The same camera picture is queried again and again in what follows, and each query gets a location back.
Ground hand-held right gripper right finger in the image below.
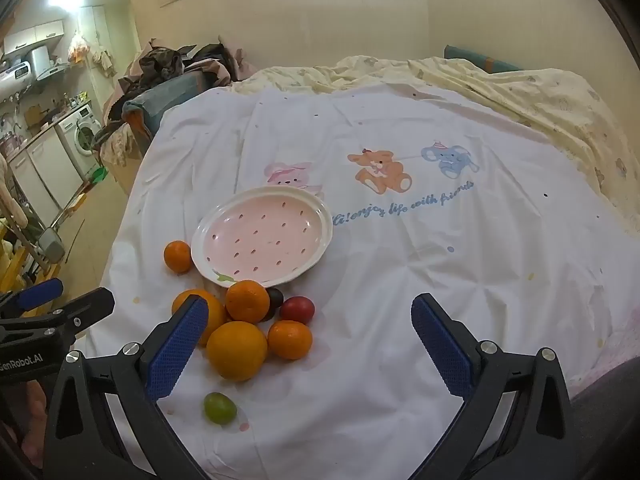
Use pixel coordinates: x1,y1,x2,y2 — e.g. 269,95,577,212
410,292,593,480

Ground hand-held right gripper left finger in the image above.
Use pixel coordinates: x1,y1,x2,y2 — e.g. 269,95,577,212
42,294,211,480

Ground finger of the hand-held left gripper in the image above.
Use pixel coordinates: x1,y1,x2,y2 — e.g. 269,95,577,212
0,278,65,317
0,287,116,348

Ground large orange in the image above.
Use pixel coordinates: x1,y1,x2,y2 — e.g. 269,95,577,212
206,321,268,382

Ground green plum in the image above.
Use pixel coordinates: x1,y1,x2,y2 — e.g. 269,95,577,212
203,392,238,426

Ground small orange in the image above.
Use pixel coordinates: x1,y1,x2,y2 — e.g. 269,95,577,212
164,240,193,274

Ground dark purple plum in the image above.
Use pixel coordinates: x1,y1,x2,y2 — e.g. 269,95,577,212
264,287,285,322

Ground red plum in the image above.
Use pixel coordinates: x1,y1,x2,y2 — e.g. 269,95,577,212
279,296,316,325

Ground pink white-rimmed plate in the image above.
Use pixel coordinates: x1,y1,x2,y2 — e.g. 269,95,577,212
191,185,334,288

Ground person's left hand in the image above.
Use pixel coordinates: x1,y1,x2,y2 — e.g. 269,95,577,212
26,379,52,430

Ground yellow metal rack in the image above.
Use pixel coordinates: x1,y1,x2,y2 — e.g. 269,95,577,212
0,220,38,291

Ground grey stool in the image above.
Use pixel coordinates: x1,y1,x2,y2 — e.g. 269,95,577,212
35,227,67,263

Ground white printed blanket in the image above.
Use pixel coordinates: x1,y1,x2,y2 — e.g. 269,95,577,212
82,82,640,480

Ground white base cabinets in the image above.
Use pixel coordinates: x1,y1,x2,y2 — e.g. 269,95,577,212
7,132,83,228

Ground floral cloth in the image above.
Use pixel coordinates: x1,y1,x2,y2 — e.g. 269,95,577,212
97,120,151,168

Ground white washing machine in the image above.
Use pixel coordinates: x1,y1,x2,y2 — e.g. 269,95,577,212
56,105,101,181

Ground grey cloth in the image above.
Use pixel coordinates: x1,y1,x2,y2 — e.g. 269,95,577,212
565,360,640,480

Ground teal cushion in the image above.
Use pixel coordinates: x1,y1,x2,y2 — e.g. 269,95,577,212
122,77,211,136

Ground white water heater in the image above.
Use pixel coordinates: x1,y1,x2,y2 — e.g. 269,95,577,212
25,45,53,81

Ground hanging orange plastic bag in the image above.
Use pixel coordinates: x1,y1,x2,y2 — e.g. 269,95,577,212
67,30,91,66

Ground pile of dark clothes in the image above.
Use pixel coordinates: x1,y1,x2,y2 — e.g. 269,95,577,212
117,35,258,106

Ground pale yellow quilt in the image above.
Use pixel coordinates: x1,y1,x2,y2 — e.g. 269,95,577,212
232,55,640,236

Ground teal pillow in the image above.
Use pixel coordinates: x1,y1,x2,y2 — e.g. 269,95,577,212
444,45,523,75

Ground white wall cabinets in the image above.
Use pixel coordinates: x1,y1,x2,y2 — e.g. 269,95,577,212
2,19,66,56

